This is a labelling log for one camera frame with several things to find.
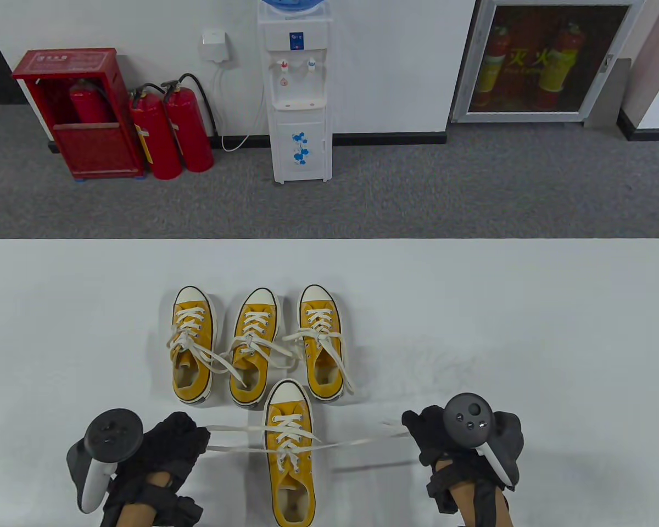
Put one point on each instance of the blue water bottle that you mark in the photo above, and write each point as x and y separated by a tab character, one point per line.
291	5

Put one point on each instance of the dark grey hand controller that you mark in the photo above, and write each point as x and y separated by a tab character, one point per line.
469	420
112	433

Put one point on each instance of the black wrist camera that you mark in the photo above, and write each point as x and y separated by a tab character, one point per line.
184	511
442	491

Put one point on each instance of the person's left hand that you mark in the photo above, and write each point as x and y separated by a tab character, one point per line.
167	444

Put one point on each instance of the silver framed glass cabinet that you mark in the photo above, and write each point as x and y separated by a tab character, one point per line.
527	116

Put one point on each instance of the person's right forearm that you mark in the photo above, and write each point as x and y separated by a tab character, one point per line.
478	499

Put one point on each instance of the white wall box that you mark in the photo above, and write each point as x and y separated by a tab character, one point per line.
215	48

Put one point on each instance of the red yellow fire extinguisher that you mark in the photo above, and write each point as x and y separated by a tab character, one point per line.
560	60
494	66

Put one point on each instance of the person's right hand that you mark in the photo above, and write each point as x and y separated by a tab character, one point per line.
428	428

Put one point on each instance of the red extinguisher cabinet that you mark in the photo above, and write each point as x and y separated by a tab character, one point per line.
93	148

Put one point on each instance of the white water dispenser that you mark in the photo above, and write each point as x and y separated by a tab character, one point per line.
302	88

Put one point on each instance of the white shoe lace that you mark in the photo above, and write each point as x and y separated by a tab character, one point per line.
189	321
258	325
318	324
291	433

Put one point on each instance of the person's left forearm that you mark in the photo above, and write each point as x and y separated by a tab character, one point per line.
137	513

